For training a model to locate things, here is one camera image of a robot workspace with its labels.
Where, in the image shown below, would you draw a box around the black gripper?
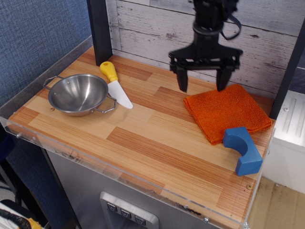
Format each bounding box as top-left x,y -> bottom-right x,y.
169,32 -> 243,93

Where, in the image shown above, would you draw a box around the orange towel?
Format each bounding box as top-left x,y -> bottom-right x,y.
183,84 -> 272,145

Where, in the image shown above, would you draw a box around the blue arch wooden block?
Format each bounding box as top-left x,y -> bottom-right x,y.
223,127 -> 263,176

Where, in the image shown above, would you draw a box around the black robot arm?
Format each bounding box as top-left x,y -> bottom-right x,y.
169,0 -> 243,92

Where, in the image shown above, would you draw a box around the stainless steel colander bowl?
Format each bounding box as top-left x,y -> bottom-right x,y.
43,73 -> 117,116

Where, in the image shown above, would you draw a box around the white ribbed appliance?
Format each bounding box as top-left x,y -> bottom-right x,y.
262,91 -> 305,193

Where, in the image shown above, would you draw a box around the clear acrylic edge guard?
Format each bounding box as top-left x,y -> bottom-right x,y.
1,114 -> 262,229

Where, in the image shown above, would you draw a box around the stainless steel cabinet front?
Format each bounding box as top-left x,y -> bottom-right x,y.
45,149 -> 224,229

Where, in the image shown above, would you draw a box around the silver button control panel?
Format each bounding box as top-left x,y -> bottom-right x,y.
100,191 -> 159,229

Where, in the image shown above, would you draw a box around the yellow object bottom left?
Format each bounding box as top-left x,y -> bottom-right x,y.
27,218 -> 44,229

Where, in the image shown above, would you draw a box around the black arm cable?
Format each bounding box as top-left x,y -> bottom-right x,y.
220,13 -> 243,41

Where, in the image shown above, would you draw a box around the yellow handled toy knife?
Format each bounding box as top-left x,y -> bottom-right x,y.
100,62 -> 133,109

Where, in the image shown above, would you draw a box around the dark right vertical post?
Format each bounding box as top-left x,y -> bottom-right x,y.
269,20 -> 305,119

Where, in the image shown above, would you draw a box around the dark vertical post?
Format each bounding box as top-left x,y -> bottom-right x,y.
269,20 -> 305,119
86,0 -> 112,66

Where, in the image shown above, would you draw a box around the dark left vertical post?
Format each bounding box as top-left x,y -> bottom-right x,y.
86,0 -> 112,66

